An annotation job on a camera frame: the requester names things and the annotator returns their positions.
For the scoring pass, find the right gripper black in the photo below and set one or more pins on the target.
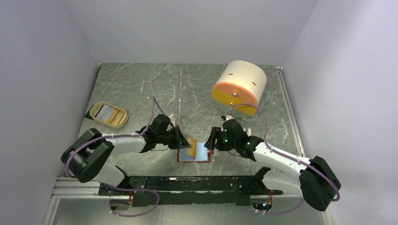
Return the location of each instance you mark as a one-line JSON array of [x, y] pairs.
[[210, 143]]

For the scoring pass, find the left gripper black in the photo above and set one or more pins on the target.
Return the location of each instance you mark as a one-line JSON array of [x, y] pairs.
[[179, 141]]

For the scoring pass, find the red leather card holder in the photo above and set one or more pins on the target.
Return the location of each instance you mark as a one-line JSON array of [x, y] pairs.
[[203, 155]]

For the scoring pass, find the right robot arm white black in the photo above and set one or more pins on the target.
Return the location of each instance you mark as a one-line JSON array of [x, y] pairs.
[[309, 178]]

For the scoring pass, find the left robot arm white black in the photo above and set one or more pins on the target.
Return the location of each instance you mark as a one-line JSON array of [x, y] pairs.
[[87, 158]]

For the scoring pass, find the gold metal card tray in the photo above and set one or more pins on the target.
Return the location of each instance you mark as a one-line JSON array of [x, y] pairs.
[[97, 105]]

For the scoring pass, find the stack of credit cards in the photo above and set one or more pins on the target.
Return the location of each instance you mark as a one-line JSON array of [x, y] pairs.
[[109, 115]]

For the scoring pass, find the black card beside tray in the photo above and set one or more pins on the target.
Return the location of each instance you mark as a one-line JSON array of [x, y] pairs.
[[87, 114]]

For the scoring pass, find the cream cylindrical drawer box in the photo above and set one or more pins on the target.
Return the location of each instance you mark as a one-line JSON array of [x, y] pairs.
[[240, 82]]

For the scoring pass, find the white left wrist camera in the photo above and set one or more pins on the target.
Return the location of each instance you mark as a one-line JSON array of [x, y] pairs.
[[174, 118]]

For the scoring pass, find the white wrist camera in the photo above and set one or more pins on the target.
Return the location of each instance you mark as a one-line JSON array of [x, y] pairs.
[[226, 118], [174, 118]]

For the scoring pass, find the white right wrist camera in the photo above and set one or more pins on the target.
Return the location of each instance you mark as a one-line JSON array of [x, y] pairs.
[[226, 118]]

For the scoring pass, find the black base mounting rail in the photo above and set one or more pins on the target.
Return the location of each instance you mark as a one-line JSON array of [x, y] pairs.
[[149, 190]]

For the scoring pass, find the aluminium frame rail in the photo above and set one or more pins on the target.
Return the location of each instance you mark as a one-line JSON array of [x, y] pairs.
[[70, 188]]

